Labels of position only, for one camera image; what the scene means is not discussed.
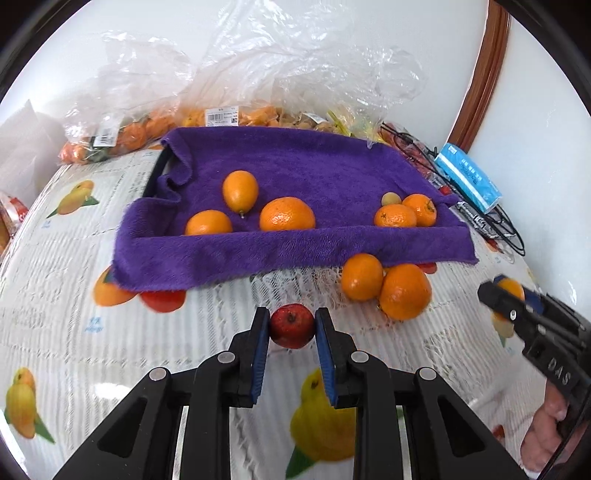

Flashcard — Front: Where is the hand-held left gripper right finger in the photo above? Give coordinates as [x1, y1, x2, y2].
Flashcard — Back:
[314, 308, 518, 480]

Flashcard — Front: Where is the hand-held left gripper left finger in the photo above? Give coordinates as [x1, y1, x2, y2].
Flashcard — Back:
[53, 307, 271, 480]

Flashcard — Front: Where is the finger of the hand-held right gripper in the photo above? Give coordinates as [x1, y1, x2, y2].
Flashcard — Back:
[493, 275, 583, 333]
[477, 281, 548, 340]

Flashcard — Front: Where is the small orange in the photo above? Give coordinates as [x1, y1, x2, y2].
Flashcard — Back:
[501, 278, 526, 303]

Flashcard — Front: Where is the small red apple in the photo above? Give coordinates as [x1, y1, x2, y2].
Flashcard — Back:
[269, 303, 315, 350]

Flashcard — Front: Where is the mandarin orange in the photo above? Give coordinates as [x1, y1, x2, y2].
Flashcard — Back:
[402, 193, 438, 227]
[373, 203, 417, 228]

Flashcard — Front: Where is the large orange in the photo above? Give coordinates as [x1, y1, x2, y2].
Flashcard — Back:
[259, 196, 317, 232]

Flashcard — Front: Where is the oval orange kumquat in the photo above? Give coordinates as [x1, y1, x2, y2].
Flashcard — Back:
[222, 170, 259, 215]

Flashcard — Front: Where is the person's right hand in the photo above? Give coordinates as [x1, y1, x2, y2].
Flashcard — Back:
[519, 381, 571, 474]

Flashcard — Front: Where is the blue tissue pack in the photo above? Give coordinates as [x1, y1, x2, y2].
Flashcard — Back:
[434, 143, 502, 214]

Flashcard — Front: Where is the fruit print tablecloth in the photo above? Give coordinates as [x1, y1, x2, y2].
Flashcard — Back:
[0, 134, 571, 480]

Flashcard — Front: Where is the purple towel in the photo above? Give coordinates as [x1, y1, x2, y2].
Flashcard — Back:
[112, 127, 478, 294]

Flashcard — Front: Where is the red wrapped snack pack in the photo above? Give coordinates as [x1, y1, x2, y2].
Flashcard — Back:
[376, 121, 409, 145]

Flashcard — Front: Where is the yellow packet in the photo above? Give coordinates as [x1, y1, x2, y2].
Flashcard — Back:
[325, 108, 382, 139]

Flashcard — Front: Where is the plastic bag of oranges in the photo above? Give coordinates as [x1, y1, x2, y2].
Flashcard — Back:
[58, 30, 197, 164]

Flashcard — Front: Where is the red box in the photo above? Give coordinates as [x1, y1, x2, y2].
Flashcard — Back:
[0, 194, 29, 243]

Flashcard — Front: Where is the large clear plastic bag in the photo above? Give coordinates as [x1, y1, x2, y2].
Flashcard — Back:
[178, 0, 426, 139]

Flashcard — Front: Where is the white soft bundle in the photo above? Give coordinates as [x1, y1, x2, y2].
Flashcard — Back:
[0, 99, 70, 204]

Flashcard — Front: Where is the black cable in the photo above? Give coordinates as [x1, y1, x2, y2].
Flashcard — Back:
[381, 122, 527, 257]

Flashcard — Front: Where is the wooden door frame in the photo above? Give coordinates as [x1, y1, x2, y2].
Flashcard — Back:
[448, 0, 511, 153]

